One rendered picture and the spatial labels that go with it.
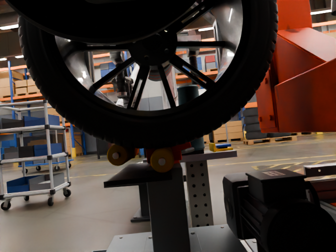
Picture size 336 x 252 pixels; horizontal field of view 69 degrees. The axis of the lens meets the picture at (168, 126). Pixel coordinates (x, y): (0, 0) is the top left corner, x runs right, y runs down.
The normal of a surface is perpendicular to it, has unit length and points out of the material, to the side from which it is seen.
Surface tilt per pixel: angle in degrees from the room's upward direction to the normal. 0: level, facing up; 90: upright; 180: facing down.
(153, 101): 90
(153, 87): 90
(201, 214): 90
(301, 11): 90
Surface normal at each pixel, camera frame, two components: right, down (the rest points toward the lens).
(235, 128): -0.09, -0.03
